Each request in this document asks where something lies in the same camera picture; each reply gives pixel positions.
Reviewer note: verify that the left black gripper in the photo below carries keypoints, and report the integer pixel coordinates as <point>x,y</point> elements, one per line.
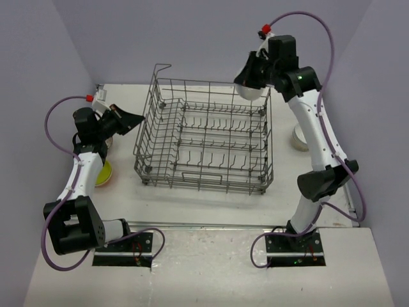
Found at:
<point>125,121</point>

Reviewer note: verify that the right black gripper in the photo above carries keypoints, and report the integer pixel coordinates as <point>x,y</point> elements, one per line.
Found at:
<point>246,77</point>

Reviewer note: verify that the white bowl front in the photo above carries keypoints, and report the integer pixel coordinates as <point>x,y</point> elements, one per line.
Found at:
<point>248,93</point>

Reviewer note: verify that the white bowl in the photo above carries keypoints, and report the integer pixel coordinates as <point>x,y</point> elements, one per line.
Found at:
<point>298,135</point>
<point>248,93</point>

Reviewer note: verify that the brown patterned bowl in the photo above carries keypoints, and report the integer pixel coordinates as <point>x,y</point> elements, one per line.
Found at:
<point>109,142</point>

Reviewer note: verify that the yellow-green bowl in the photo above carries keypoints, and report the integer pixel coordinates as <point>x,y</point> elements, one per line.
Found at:
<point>107,168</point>

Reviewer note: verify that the grey wire dish rack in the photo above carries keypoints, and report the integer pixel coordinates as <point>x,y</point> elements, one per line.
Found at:
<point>203,135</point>

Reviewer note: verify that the beige ceramic bowl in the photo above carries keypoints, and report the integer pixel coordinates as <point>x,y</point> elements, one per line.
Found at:
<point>298,144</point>

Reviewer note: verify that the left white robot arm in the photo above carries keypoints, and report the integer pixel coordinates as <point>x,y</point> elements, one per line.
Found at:
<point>76,225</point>

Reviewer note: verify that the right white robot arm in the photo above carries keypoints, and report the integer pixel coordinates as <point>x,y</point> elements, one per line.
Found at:
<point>331,168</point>

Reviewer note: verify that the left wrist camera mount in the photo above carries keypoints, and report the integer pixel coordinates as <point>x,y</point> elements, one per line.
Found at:
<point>98,102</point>

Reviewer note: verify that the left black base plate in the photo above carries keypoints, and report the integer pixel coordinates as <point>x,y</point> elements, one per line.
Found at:
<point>133,252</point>

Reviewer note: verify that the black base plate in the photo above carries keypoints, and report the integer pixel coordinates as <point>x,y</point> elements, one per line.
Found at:
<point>133,252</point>
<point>306,251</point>

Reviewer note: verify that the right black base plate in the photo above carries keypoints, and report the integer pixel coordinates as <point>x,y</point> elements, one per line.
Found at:
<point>306,251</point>

